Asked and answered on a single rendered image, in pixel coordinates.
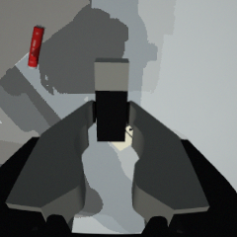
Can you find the red battery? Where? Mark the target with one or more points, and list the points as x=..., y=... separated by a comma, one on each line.
x=35, y=47

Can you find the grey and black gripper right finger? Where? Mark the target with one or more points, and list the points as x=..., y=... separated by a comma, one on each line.
x=173, y=179

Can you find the beige domino tile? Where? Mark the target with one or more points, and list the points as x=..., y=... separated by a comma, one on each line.
x=128, y=138

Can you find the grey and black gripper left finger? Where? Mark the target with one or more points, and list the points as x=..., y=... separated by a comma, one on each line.
x=46, y=176

